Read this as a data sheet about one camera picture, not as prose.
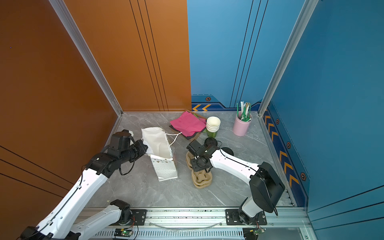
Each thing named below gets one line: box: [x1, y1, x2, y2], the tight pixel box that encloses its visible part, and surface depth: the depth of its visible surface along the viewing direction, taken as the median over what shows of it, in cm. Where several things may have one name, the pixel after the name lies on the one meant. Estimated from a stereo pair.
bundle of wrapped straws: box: [236, 101, 252, 122], surface depth 99 cm
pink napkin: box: [170, 111, 207, 137], surface depth 109 cm
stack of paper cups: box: [206, 116, 221, 138], surface depth 98 cm
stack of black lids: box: [204, 137, 218, 148], surface depth 99 cm
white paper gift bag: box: [141, 127, 183, 182], surface depth 79 cm
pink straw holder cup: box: [232, 113, 253, 137], surface depth 106 cm
